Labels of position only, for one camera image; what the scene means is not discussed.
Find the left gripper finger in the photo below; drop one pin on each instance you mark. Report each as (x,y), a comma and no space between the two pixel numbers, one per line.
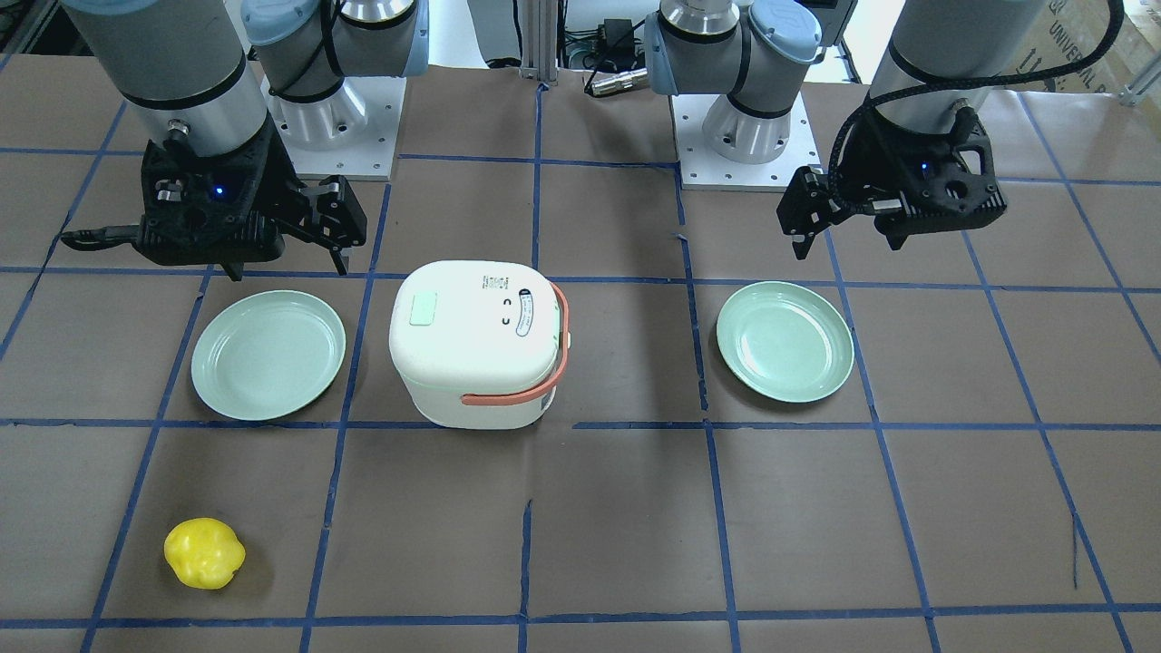
(895,239)
(802,243)

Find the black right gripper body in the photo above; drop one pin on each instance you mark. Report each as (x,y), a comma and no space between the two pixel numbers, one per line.
(275,170)

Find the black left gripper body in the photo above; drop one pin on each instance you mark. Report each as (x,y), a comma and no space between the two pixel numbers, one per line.
(876,160)

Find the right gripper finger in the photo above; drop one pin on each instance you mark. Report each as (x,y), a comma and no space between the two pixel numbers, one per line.
(341,258)
(234,271)

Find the green plate near left arm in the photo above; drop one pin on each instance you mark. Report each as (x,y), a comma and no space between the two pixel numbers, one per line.
(785,341)

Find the green plate near right arm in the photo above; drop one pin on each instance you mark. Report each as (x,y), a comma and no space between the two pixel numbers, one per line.
(268,355)

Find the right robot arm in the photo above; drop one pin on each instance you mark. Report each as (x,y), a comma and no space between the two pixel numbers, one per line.
(183,60)

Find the yellow lemon toy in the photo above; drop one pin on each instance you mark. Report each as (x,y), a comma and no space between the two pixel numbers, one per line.
(204,553)

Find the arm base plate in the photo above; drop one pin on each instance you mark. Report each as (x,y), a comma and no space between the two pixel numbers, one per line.
(721,148)
(363,136)

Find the white rice cooker orange handle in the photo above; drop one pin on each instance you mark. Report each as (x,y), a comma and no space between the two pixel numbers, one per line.
(480,345)

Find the aluminium frame post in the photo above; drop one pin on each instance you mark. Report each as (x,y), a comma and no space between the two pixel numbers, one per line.
(539,26)

